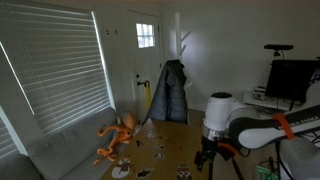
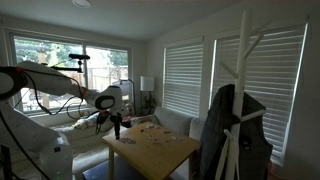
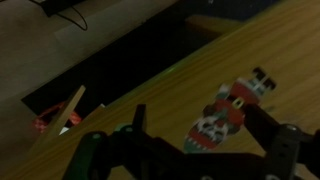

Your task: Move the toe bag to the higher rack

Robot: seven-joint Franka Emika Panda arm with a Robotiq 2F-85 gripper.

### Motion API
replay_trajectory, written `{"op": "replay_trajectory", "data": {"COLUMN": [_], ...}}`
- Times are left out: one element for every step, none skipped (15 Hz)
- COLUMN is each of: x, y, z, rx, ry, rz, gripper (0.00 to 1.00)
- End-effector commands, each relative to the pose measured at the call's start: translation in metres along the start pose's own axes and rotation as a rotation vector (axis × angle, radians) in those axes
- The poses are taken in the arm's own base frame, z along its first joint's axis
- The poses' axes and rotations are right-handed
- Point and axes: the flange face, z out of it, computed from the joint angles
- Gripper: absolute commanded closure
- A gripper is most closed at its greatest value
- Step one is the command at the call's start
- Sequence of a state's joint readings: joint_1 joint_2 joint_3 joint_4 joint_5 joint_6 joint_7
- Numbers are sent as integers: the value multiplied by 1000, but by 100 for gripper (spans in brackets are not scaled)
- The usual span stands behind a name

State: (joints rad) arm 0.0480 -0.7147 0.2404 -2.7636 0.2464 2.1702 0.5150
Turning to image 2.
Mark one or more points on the large glass window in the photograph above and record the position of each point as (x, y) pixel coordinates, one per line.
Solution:
(84, 63)

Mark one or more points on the narrow white window blind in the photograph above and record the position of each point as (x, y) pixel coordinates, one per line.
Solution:
(183, 80)

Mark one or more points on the round ceiling light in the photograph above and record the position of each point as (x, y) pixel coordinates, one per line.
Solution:
(81, 3)

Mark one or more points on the white shade floor lamp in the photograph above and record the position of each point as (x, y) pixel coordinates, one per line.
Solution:
(147, 83)

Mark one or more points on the black camera on stand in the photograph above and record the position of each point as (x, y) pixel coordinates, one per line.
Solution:
(79, 56)

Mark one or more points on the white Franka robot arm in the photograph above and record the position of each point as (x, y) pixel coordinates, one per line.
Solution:
(40, 80)

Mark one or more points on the wide white window blind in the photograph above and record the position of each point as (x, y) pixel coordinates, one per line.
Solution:
(270, 83)

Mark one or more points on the dark potted plant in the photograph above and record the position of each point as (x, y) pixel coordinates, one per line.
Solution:
(148, 105)

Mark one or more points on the small pale sticker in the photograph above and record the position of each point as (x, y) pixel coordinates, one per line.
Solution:
(176, 138)

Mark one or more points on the grey sofa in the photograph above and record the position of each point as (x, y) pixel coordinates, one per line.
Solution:
(173, 120)

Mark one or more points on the black stand pole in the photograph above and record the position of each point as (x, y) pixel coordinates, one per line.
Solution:
(6, 163)

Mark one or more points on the wooden table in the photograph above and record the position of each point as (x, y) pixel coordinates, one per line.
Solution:
(156, 156)

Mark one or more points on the white wooden coat rack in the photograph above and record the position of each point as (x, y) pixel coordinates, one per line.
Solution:
(240, 83)

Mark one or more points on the floral pillow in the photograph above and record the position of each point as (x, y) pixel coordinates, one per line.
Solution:
(85, 122)

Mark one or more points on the blue ottoman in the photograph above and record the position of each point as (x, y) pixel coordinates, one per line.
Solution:
(96, 173)

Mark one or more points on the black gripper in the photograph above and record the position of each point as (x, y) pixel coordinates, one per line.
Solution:
(116, 121)

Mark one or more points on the black arched floor lamp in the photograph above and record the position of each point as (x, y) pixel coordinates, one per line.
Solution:
(134, 96)

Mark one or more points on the dark grey jacket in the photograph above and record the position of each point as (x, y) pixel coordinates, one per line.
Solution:
(216, 126)

